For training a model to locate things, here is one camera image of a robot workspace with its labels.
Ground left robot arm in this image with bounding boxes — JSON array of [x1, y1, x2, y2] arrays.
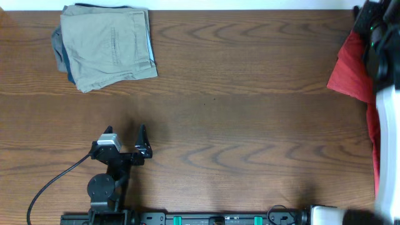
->
[[87, 124, 153, 224]]

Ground red printed t-shirt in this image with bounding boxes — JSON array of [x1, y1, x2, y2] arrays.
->
[[327, 31, 381, 194]]

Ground folded grey garment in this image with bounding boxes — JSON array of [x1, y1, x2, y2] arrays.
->
[[51, 25, 67, 73]]

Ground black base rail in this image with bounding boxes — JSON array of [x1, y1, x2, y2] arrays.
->
[[60, 210, 311, 225]]

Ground folded khaki shorts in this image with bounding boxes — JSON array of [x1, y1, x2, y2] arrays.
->
[[60, 3, 158, 93]]

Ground folded navy garment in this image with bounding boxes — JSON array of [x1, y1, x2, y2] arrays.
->
[[62, 45, 75, 84]]

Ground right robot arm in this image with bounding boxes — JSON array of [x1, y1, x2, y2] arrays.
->
[[297, 0, 399, 224]]

